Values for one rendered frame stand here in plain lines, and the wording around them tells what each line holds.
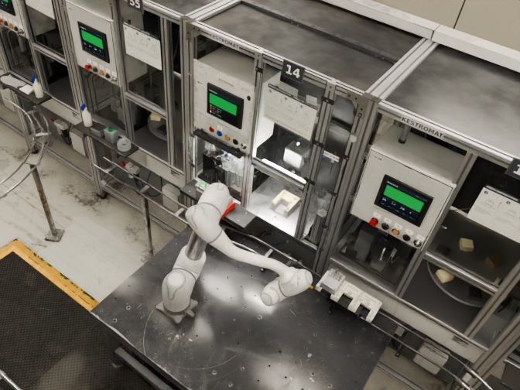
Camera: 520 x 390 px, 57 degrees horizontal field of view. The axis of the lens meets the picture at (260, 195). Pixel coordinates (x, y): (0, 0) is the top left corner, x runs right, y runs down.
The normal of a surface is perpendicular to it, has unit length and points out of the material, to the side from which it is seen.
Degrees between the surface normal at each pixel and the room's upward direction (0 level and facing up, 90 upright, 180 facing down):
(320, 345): 0
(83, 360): 0
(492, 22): 90
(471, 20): 90
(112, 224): 0
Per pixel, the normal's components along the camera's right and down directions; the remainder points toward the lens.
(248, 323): 0.09, -0.71
